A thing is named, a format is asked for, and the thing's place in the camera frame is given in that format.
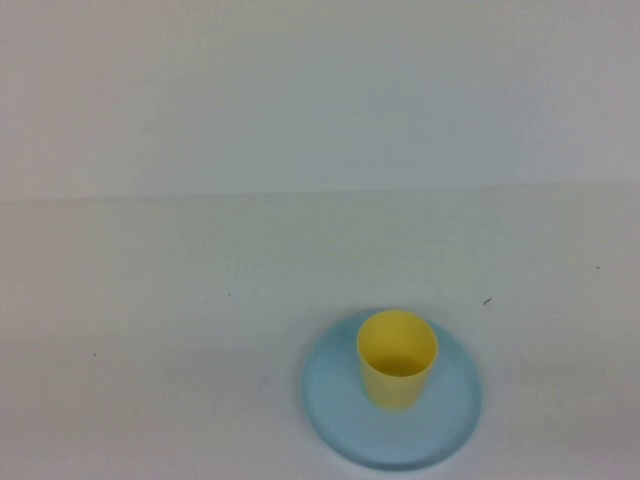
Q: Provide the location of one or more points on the light blue plastic plate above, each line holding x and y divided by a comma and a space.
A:
340, 400

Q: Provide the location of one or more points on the yellow plastic cup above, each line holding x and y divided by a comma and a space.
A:
395, 390

